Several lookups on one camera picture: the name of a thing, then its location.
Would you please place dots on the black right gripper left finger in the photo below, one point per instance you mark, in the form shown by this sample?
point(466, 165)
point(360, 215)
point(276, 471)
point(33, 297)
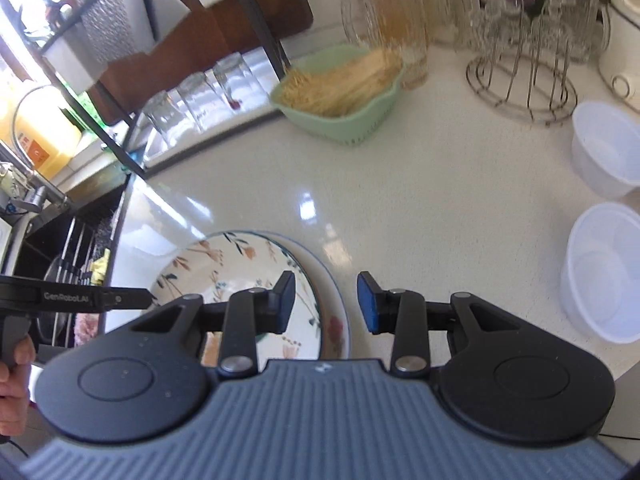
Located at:
point(187, 321)

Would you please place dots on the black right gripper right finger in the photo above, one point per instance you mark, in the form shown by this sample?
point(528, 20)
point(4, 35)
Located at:
point(410, 318)

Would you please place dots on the floral ceramic plate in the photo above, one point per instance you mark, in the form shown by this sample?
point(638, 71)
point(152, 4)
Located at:
point(228, 262)

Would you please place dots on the white plastic bowl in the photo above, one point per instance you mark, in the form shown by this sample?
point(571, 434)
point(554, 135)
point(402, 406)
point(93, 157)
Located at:
point(605, 149)
point(599, 289)

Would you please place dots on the chrome kitchen faucet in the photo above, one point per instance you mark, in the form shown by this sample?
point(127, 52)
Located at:
point(28, 190)

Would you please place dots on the black metal kitchen rack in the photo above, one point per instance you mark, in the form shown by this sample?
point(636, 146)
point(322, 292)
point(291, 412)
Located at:
point(125, 85)

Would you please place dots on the person's left hand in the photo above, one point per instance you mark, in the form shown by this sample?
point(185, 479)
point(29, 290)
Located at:
point(15, 389)

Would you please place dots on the yellow oil bottle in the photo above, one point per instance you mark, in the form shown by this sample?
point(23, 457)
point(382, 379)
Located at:
point(44, 133)

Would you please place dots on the white tray under glasses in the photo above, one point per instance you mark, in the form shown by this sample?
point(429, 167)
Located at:
point(157, 153)

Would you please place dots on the clear drinking glass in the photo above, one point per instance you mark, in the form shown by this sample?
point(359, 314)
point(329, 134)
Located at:
point(202, 101)
point(171, 123)
point(240, 86)

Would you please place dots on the green plastic basket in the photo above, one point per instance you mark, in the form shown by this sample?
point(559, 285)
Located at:
point(352, 129)

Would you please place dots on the dry noodles bundle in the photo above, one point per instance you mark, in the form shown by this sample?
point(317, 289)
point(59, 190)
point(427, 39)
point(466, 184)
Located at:
point(345, 89)

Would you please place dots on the brown wooden cutting board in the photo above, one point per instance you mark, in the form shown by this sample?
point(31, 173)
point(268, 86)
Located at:
point(215, 25)

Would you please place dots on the red lid plastic jar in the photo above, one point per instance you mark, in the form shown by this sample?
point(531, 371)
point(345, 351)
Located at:
point(398, 25)

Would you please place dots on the white electric cooking pot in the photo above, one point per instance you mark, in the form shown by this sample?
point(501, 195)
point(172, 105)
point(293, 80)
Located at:
point(619, 59)

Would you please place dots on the wire cup drying rack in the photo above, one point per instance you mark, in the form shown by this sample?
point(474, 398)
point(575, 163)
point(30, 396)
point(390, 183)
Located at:
point(522, 60)

